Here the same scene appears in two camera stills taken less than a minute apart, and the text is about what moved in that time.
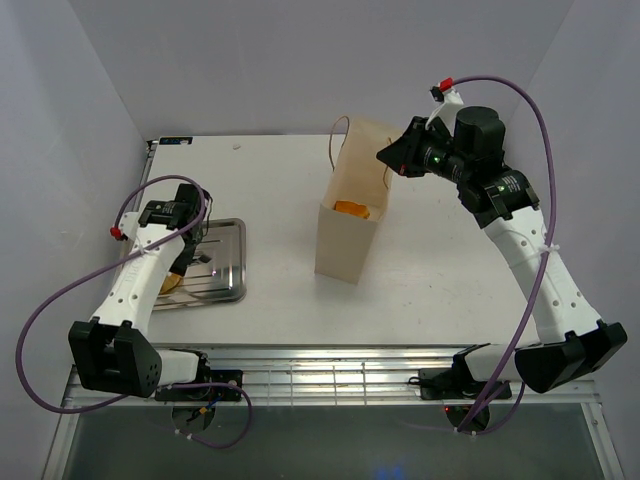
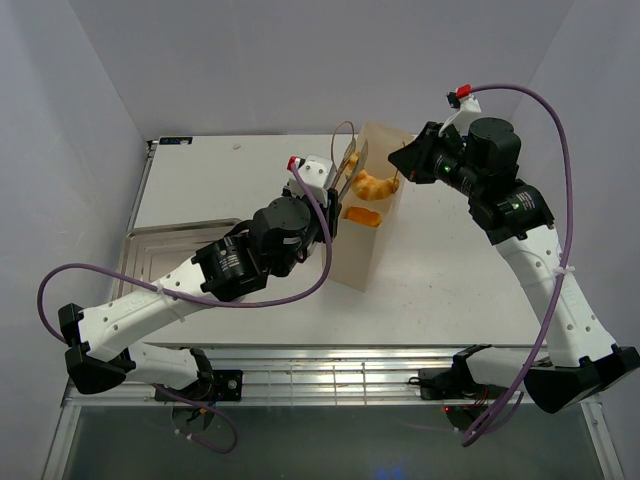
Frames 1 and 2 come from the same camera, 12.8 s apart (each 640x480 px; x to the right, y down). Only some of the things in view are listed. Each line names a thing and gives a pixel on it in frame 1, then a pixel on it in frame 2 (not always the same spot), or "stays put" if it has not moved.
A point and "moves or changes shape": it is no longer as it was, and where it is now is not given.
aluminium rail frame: (330, 376) stays put
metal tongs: (195, 242) -> (346, 159)
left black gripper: (179, 264) -> (331, 211)
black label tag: (175, 140) stays put
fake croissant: (171, 281) moves or changes shape
